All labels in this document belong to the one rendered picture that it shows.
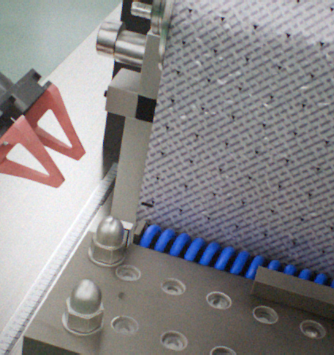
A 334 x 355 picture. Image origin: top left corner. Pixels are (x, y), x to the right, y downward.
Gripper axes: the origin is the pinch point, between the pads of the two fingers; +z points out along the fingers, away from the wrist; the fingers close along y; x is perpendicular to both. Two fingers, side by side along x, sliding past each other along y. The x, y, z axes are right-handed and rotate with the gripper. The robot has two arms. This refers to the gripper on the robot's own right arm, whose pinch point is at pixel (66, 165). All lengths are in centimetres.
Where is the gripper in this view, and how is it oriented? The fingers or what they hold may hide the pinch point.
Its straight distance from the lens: 80.3
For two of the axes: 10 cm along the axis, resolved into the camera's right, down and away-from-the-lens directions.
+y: -2.6, 4.8, -8.4
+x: 6.2, -5.8, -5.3
